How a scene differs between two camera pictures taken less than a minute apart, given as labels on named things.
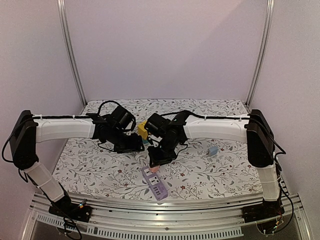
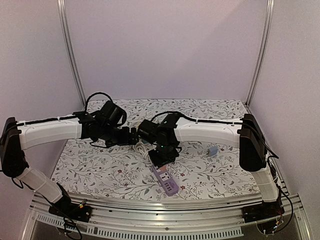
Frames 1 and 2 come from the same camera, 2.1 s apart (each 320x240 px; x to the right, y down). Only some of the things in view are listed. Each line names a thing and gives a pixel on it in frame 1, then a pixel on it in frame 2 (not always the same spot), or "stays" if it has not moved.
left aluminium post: [61, 9] stays
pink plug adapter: [154, 169] -> [164, 168]
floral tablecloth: [202, 169] stays
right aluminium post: [269, 16] stays
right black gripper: [160, 158] stays
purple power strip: [156, 183] -> [166, 180]
